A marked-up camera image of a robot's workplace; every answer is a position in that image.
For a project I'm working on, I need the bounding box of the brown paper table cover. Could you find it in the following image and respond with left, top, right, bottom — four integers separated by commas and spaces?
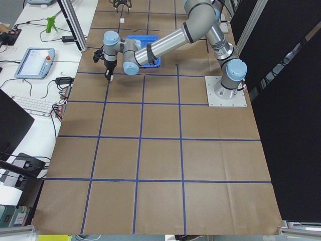
32, 1, 282, 235

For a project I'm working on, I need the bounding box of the black monitor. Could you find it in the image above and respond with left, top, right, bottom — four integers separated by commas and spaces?
1, 90, 34, 161

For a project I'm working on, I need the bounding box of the green clamp tool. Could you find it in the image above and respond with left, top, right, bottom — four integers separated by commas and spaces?
46, 16, 58, 34

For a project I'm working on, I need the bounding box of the black power adapter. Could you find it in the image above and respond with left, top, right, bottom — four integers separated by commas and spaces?
61, 36, 74, 43

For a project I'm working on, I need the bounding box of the white keyboard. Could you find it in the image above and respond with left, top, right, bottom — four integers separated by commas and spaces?
8, 93, 58, 117

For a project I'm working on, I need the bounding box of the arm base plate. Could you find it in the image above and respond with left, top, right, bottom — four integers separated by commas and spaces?
219, 22, 229, 33
205, 76, 247, 108

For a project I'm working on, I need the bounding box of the blue plastic tray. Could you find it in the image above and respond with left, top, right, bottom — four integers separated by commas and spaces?
126, 35, 161, 68

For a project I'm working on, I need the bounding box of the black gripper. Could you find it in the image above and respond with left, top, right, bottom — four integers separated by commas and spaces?
114, 0, 130, 13
104, 60, 116, 81

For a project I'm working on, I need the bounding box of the aluminium frame post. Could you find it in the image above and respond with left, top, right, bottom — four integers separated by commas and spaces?
57, 0, 87, 52

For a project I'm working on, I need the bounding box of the teach pendant tablet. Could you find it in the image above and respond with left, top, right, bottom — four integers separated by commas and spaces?
14, 48, 56, 79

